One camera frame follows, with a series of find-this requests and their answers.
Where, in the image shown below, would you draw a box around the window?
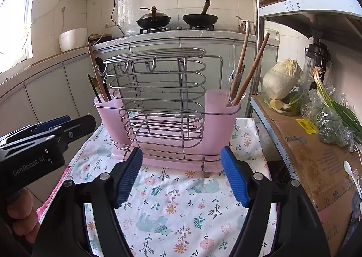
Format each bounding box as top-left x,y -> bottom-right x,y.
0,0 -> 39,74

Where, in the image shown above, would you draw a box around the gas stove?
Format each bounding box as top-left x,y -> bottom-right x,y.
139,25 -> 214,35

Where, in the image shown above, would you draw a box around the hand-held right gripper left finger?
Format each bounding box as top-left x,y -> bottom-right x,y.
31,147 -> 143,257

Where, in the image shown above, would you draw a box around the clear vegetable container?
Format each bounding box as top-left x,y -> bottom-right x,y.
260,76 -> 315,116

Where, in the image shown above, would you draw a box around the metal wire rack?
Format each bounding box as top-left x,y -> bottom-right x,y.
95,48 -> 223,178

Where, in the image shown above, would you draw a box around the black power cord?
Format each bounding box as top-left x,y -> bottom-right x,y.
111,0 -> 125,37

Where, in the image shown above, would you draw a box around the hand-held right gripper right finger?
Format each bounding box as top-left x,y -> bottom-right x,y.
221,145 -> 331,257

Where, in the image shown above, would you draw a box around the metal shelf rack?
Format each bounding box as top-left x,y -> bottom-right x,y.
250,0 -> 362,122

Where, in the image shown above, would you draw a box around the plastic bag of greens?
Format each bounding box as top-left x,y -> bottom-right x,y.
300,84 -> 356,148

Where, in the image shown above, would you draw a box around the black blender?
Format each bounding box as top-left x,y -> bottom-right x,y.
304,29 -> 333,88

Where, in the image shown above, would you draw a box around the pink plastic utensil holder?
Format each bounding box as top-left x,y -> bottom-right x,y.
93,89 -> 241,173

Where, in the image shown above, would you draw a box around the black countertop appliance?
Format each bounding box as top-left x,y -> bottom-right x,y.
88,33 -> 113,46

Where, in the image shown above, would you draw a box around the black spoon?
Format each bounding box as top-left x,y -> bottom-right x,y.
94,57 -> 112,102

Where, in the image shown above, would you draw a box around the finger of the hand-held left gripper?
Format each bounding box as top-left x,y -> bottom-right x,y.
5,115 -> 72,144
55,114 -> 97,147

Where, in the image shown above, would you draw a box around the wooden chopstick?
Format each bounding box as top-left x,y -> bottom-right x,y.
87,42 -> 111,102
230,28 -> 251,102
234,65 -> 246,97
236,32 -> 270,106

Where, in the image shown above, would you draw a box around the cardboard box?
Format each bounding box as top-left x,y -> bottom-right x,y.
252,95 -> 362,257

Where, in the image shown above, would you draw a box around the green onions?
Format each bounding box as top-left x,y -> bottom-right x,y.
312,66 -> 362,145

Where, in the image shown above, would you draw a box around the person's left hand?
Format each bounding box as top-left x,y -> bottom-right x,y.
6,188 -> 42,244

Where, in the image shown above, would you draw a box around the white rice cooker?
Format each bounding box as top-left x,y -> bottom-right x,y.
59,28 -> 88,53

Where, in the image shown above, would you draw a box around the white plastic spoon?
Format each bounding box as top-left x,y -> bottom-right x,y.
343,160 -> 362,199

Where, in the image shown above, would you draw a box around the napa cabbage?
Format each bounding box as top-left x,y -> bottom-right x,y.
262,59 -> 304,101

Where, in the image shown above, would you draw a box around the black slim utensil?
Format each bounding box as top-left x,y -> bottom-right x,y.
87,74 -> 102,104

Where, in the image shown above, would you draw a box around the black wok with lid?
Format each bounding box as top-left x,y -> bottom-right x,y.
136,6 -> 172,30

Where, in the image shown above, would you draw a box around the white rectangular container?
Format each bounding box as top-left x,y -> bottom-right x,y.
264,28 -> 280,41

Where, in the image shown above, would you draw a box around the floral tablecloth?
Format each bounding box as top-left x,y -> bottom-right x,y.
68,117 -> 279,257

